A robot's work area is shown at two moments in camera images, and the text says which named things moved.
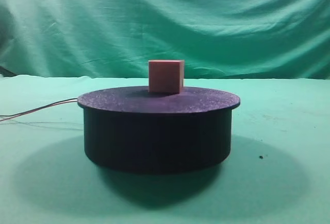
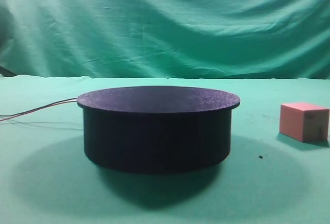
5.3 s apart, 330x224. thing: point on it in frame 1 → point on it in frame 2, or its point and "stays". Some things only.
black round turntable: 131,126 stays
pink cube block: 166,75 → 305,122
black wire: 38,107 stays
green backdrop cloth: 222,27 stays
